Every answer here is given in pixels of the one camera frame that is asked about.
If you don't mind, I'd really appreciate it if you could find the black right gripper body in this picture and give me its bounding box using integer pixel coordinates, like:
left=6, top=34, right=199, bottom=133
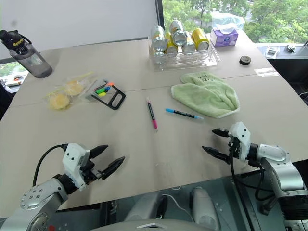
left=228, top=135, right=242, bottom=160

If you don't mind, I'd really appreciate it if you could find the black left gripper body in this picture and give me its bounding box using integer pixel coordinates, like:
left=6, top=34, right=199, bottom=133
left=80, top=159, right=104, bottom=186

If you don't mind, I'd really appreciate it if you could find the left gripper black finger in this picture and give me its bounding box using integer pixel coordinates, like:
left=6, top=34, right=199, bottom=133
left=101, top=156, right=126, bottom=180
left=90, top=144, right=109, bottom=160

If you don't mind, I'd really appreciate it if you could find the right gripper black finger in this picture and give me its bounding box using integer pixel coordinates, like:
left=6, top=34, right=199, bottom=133
left=202, top=145, right=232, bottom=165
left=211, top=128, right=231, bottom=139

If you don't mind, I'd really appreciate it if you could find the light blue marker pen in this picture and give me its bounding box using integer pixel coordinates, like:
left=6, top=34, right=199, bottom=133
left=165, top=108, right=205, bottom=120

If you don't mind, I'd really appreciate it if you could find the pink marker pen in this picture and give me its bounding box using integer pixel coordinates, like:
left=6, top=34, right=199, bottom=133
left=145, top=96, right=159, bottom=130

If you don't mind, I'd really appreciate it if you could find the light green towel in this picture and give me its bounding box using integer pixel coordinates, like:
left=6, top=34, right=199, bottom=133
left=171, top=72, right=241, bottom=119

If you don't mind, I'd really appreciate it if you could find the grey rounded robot leg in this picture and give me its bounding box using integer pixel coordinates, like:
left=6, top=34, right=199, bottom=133
left=124, top=191, right=168, bottom=223
left=191, top=186, right=220, bottom=231

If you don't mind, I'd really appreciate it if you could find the bagged yellow round cake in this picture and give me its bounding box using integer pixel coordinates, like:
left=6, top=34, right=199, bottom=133
left=43, top=88, right=73, bottom=112
left=63, top=71, right=95, bottom=97

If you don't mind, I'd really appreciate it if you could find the clear plastic strip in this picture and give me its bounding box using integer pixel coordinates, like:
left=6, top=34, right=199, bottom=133
left=254, top=67, right=276, bottom=77

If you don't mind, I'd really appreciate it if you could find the clear plastic can rack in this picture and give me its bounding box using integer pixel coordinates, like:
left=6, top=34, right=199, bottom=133
left=148, top=38, right=220, bottom=72

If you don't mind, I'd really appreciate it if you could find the black tape roll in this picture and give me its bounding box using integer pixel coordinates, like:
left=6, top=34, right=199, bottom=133
left=239, top=55, right=252, bottom=66

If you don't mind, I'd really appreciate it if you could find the silver orange drink can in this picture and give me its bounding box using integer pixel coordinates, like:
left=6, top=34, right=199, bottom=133
left=181, top=35, right=196, bottom=54
left=169, top=20, right=188, bottom=47
left=151, top=25, right=168, bottom=49

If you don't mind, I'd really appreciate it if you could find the yellow drink can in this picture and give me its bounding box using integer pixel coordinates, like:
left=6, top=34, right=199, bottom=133
left=191, top=28, right=210, bottom=51
left=164, top=33, right=179, bottom=54

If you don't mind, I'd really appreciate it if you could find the small white packet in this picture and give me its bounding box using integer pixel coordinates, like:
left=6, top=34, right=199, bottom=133
left=265, top=46, right=280, bottom=59

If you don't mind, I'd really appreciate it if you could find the purple tissue pack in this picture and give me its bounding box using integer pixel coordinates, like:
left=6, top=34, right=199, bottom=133
left=209, top=11, right=246, bottom=48

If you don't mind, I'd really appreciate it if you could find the grey sports water bottle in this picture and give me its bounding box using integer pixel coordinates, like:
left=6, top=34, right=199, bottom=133
left=0, top=29, right=53, bottom=79

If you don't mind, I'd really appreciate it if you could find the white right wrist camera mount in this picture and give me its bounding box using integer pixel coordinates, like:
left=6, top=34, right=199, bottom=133
left=228, top=121, right=252, bottom=162

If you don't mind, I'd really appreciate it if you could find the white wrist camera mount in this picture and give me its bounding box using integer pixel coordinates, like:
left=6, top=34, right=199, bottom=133
left=228, top=121, right=252, bottom=162
left=62, top=143, right=91, bottom=192

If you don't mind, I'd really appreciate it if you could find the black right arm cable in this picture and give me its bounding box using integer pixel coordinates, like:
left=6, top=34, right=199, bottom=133
left=228, top=143, right=270, bottom=231

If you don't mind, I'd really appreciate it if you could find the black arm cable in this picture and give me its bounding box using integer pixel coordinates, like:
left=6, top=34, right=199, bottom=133
left=228, top=143, right=270, bottom=231
left=32, top=143, right=69, bottom=187

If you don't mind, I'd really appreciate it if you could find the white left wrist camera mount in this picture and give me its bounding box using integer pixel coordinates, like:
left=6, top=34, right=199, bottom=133
left=62, top=143, right=91, bottom=192

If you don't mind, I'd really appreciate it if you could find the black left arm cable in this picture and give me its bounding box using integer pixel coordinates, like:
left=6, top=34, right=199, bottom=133
left=32, top=143, right=69, bottom=187

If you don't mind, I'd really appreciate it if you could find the black holder with highlighters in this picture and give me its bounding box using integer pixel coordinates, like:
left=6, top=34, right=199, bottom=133
left=80, top=78, right=127, bottom=111

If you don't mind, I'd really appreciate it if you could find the thin white cable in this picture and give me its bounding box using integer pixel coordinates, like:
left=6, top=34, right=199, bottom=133
left=166, top=186, right=194, bottom=222

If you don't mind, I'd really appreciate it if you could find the dark window frame post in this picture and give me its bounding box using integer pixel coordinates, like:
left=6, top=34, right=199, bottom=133
left=154, top=0, right=166, bottom=32

